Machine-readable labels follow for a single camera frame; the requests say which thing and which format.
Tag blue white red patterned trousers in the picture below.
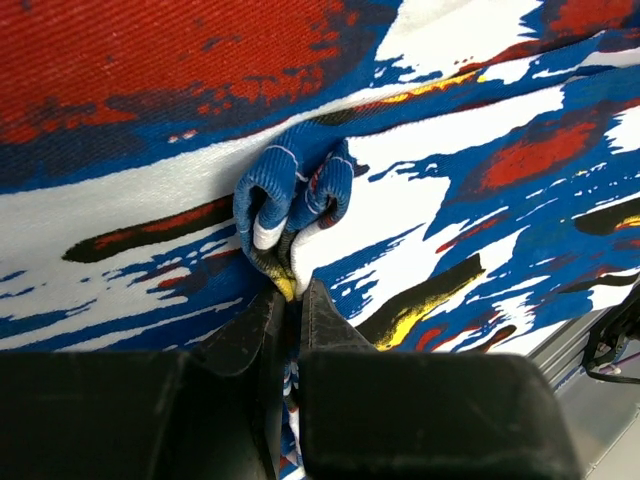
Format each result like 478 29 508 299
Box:
0 0 640 480

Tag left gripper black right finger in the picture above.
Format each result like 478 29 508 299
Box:
298 280 581 479

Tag aluminium rail frame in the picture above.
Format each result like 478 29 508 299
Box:
529 298 639 479

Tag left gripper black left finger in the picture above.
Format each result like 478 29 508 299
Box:
1 288 285 479

